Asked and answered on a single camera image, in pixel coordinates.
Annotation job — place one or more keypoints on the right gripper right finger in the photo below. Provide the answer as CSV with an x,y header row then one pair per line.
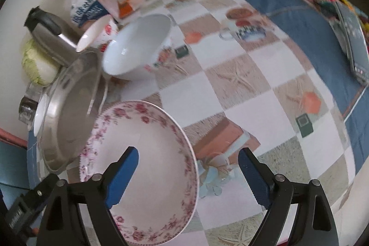
x,y
313,224

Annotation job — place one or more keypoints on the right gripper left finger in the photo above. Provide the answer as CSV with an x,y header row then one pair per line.
x,y
62,223

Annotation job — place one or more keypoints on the pink floral plate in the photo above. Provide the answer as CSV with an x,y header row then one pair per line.
x,y
161,196

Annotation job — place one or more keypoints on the large steel plate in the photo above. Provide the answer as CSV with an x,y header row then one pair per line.
x,y
76,100

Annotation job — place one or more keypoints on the white deep bowl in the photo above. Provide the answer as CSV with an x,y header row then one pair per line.
x,y
139,49

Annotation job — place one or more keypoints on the red rimmed strawberry bowl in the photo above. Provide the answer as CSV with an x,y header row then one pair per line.
x,y
99,34

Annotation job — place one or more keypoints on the napa cabbage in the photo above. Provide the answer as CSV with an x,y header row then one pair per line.
x,y
38,66

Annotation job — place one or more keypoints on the checkered patterned tablecloth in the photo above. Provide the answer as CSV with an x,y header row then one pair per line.
x,y
264,74

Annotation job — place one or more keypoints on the steel thermos jug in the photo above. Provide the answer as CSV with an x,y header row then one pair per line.
x,y
54,36

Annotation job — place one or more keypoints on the colourful clutter pile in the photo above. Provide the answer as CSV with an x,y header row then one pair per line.
x,y
350,26

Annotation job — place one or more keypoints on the orange snack packet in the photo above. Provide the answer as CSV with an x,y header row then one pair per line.
x,y
128,7

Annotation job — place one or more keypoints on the glass teapot brown handle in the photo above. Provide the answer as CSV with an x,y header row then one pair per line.
x,y
27,110

